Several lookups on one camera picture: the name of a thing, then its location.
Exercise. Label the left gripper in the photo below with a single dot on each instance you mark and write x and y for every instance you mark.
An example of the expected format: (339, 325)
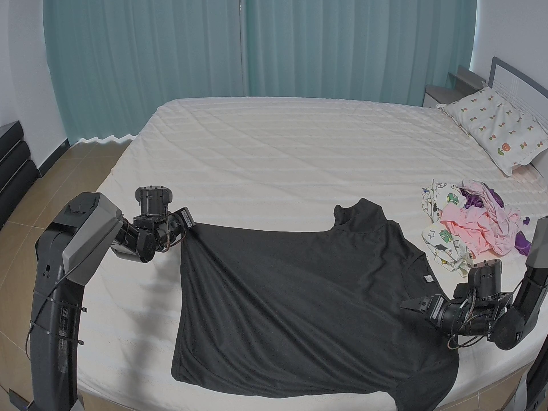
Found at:
(180, 225)

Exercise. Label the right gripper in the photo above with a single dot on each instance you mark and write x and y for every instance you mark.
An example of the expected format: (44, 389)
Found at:
(447, 313)

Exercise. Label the black T-shirt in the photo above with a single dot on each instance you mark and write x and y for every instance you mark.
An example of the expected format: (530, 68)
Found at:
(299, 306)

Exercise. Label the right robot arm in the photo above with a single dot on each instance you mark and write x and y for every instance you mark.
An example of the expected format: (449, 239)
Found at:
(509, 328)

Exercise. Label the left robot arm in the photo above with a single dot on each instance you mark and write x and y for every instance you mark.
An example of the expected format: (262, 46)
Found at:
(55, 315)

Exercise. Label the pile of clothes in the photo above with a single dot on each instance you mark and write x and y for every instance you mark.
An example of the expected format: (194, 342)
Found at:
(466, 229)

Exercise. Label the bed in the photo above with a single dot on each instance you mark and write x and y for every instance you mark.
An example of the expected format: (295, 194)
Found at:
(278, 144)

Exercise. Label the blue-green curtain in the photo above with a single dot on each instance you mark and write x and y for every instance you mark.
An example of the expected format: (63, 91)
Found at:
(364, 37)
(150, 58)

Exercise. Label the black chest of drawers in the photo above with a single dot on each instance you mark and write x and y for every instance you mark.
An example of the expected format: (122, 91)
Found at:
(17, 174)

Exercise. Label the white printed pillow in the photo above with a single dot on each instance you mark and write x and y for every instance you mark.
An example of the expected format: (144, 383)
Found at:
(496, 122)

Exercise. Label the grey bedside table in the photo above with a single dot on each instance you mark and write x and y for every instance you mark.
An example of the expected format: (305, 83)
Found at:
(441, 94)

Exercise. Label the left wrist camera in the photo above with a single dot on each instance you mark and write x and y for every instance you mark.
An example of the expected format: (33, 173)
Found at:
(153, 201)

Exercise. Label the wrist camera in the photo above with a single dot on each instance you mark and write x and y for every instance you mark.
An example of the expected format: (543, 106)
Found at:
(486, 278)
(153, 201)

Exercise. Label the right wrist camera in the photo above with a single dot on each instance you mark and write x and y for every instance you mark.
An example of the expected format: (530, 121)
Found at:
(486, 278)

